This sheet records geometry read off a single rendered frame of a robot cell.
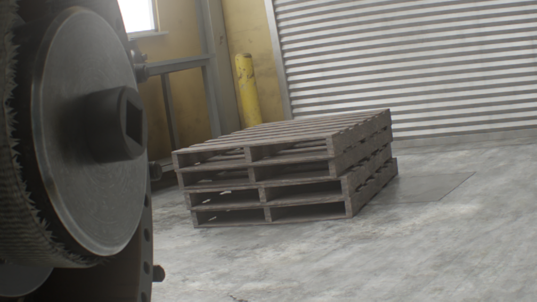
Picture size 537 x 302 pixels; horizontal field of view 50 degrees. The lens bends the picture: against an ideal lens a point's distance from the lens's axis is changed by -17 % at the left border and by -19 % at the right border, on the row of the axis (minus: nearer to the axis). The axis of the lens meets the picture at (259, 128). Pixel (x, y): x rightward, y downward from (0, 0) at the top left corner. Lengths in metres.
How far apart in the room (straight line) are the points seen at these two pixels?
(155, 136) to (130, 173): 6.24
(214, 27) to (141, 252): 6.62
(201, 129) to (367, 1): 2.24
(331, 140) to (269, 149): 0.54
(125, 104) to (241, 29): 6.77
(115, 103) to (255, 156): 3.57
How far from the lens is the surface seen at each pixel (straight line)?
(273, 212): 3.97
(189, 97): 7.00
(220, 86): 7.06
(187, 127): 6.94
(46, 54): 0.32
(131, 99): 0.35
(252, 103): 6.64
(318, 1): 6.47
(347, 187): 3.74
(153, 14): 6.84
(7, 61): 0.31
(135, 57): 5.92
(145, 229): 0.55
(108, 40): 0.39
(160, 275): 0.59
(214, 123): 6.20
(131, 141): 0.34
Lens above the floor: 0.86
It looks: 5 degrees down
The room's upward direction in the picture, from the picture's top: 9 degrees counter-clockwise
